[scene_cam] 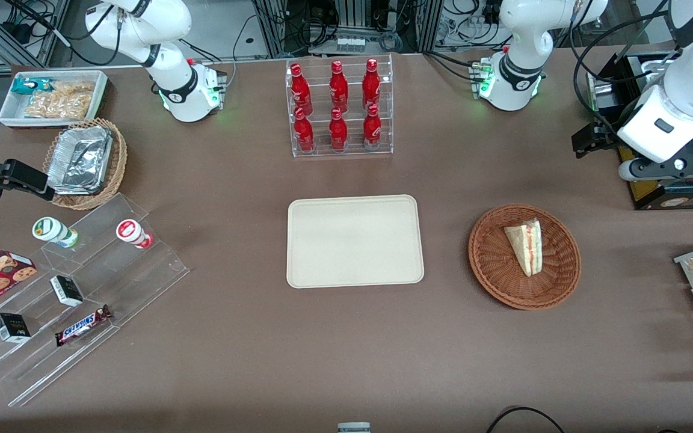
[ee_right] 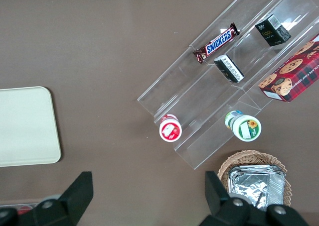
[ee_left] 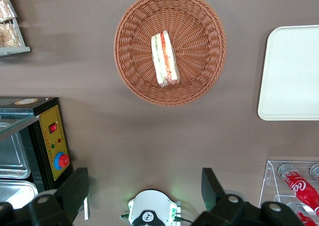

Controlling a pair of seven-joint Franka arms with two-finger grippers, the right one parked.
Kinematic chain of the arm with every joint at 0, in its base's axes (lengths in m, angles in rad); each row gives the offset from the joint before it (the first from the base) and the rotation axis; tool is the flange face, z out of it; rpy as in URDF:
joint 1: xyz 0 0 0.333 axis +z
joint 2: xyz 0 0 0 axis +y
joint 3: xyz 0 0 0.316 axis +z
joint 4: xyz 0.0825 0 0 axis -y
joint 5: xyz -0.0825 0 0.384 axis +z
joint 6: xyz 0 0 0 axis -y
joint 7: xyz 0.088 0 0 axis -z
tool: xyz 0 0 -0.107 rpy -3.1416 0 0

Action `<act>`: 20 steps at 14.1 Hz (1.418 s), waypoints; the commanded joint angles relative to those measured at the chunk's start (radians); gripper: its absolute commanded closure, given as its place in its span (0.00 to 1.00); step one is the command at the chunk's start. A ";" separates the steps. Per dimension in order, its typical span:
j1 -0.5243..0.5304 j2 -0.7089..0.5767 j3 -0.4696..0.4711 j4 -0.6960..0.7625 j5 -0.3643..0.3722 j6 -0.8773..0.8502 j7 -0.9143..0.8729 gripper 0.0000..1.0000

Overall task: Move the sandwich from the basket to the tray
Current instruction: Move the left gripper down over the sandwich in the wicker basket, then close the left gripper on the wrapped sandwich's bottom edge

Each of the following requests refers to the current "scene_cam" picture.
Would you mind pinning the triangular sandwich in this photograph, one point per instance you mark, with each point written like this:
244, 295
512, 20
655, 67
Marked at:
527, 246

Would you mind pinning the green label yogurt bottle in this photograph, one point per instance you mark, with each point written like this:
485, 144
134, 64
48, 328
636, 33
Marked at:
52, 230

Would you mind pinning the white power strip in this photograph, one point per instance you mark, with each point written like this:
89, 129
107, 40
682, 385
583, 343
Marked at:
351, 44

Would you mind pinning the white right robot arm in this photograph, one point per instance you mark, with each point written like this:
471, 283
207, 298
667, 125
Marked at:
172, 72

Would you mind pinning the silver foil tray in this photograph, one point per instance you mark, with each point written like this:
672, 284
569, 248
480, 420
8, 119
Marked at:
79, 159

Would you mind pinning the round brown wicker basket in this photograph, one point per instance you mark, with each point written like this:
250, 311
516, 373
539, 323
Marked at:
497, 264

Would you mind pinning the aluminium frame rack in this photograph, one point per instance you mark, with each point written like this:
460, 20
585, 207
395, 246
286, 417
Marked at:
274, 27

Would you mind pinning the silver metal device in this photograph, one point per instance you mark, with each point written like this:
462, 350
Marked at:
600, 93

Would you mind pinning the Snickers chocolate bar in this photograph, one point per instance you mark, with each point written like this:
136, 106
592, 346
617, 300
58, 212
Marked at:
82, 325

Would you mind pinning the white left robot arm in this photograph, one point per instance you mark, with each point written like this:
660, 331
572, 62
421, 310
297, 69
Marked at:
518, 66

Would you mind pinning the red soda bottle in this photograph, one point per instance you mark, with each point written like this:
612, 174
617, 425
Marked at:
338, 87
304, 132
372, 130
372, 85
300, 90
338, 132

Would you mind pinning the white rectangular snack bin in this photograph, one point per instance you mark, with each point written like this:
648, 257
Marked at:
9, 114

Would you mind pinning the beige rectangular serving tray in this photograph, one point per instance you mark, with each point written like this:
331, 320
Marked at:
355, 240

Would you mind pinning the clear acrylic bottle rack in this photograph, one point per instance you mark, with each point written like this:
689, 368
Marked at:
349, 150

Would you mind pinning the red label yogurt bottle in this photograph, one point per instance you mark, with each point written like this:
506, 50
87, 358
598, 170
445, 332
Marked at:
131, 232

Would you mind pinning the light tan wicker basket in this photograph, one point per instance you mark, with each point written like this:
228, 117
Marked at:
119, 162

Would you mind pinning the clear acrylic step display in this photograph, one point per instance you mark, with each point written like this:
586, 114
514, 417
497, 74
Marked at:
136, 282

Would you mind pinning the small black carton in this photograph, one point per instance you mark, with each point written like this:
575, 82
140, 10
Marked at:
67, 290
11, 328

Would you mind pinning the clear bag of chips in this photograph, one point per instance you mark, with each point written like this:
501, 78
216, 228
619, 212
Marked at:
61, 101

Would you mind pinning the teal snack packet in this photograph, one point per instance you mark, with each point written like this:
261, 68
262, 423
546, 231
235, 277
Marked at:
29, 85

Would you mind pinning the grey wrist camera black bracket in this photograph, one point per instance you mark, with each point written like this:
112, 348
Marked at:
683, 165

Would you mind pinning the small grey device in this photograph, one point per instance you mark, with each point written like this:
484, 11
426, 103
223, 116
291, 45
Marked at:
354, 427

